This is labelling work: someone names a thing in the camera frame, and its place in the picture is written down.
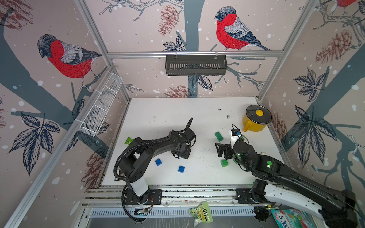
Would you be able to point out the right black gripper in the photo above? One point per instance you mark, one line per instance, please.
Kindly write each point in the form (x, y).
(228, 148)

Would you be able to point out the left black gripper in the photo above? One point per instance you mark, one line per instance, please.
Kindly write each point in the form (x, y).
(187, 154)

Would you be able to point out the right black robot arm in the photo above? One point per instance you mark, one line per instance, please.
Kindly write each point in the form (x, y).
(277, 183)

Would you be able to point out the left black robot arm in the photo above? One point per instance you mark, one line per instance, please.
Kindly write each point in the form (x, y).
(133, 162)

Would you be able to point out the long green lego brick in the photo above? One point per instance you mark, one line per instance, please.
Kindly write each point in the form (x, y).
(219, 136)

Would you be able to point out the green lego brick lower left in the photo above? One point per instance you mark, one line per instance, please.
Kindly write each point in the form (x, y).
(224, 163)

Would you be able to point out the blue lego brick bottom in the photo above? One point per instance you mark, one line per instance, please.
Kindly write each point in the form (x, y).
(181, 169)

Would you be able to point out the yellow pot with glass lid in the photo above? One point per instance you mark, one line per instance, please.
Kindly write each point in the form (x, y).
(256, 118)

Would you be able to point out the green snack packet on table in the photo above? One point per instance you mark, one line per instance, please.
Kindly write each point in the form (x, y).
(128, 140)

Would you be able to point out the green snack bag front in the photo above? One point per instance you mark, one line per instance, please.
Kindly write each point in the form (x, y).
(201, 213)

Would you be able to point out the colourful wipes pack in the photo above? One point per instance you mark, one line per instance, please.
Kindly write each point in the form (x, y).
(291, 218)

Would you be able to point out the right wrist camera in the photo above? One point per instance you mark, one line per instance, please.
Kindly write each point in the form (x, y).
(235, 132)

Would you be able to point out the black wire shelf basket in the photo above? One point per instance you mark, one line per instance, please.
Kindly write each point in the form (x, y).
(196, 65)

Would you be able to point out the white wire mesh basket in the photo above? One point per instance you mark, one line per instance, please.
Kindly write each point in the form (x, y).
(95, 117)

